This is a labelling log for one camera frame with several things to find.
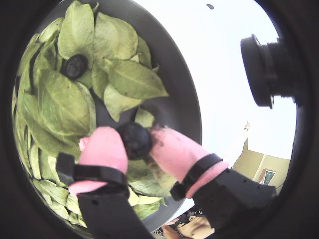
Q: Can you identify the pile of green leaves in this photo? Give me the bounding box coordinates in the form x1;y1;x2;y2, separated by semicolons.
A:
11;0;170;229

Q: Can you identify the pink-tipped black gripper finger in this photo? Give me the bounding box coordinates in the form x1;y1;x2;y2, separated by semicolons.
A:
149;126;278;232
55;126;153;239

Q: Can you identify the dark blueberry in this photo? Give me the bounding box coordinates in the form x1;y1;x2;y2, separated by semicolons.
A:
62;53;90;80
116;122;153;160

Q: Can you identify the person beside table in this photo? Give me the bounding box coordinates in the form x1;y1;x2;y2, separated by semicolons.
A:
159;215;215;239

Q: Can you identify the dark grey round bowl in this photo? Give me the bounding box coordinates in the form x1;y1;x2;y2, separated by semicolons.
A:
11;0;202;239

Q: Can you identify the black cable tangle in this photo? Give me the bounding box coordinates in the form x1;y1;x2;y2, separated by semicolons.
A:
174;209;207;225

